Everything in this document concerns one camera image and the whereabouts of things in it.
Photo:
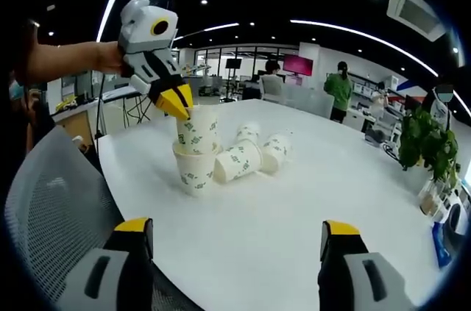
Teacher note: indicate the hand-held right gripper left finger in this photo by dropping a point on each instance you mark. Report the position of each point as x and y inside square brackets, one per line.
[121, 278]

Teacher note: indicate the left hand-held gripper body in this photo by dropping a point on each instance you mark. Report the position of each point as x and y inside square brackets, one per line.
[141, 31]

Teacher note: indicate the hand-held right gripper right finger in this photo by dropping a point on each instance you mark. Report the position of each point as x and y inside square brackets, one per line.
[335, 281]

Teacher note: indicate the green printed paper cup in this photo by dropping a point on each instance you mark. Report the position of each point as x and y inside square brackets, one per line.
[276, 149]
[248, 131]
[239, 160]
[200, 131]
[195, 176]

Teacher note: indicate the person's left hand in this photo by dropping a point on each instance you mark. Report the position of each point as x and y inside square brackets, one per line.
[110, 61]

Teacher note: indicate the short ceiling light strip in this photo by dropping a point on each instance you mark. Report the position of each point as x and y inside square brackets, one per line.
[106, 20]

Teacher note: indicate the black monitor on stand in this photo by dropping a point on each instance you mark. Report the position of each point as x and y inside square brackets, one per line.
[233, 63]

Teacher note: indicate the yellow toy vehicle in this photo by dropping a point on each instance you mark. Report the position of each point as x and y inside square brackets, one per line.
[66, 104]

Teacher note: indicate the wooden front counter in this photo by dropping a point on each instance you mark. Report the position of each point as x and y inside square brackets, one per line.
[73, 127]

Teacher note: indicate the white table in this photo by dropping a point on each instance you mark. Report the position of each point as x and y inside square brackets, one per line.
[257, 222]

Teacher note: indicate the grey mesh office chair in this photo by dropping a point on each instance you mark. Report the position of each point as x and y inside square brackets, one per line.
[48, 197]

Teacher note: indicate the blue packet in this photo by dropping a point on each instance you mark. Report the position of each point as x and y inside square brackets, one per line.
[441, 248]

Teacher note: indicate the glass vase with pebbles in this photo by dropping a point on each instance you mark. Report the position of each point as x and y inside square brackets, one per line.
[428, 202]

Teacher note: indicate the pink screen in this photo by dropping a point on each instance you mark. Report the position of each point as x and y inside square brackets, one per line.
[298, 64]

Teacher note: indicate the long curved ceiling light strip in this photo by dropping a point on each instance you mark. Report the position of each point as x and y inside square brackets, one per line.
[312, 24]

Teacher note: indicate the green potted plant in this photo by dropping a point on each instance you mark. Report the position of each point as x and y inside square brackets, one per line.
[423, 138]

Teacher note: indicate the storage shelf with boxes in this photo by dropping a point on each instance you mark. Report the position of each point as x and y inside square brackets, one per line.
[362, 86]

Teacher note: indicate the ceiling air conditioner unit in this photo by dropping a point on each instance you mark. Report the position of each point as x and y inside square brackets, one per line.
[416, 13]

